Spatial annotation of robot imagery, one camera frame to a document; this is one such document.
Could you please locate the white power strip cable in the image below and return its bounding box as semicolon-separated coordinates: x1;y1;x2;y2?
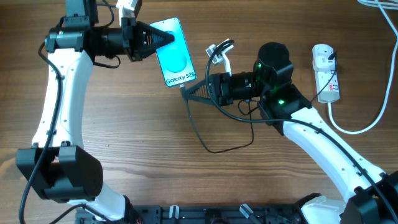
328;0;398;135

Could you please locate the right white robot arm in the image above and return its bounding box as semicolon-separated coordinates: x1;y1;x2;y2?
181;42;397;223

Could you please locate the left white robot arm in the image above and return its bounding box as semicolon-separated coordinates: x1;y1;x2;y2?
16;1;174;223

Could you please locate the white power strip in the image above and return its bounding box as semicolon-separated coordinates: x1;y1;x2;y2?
312;44;340;103

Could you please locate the black charger cable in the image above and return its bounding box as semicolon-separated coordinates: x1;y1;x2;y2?
179;49;338;154

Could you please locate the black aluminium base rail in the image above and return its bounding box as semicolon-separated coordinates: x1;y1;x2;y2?
74;203;312;224

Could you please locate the blue screen smartphone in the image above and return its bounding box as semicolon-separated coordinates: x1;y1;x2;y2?
150;17;197;87

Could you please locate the white charger plug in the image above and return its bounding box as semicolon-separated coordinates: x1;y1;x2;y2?
313;54;336;72

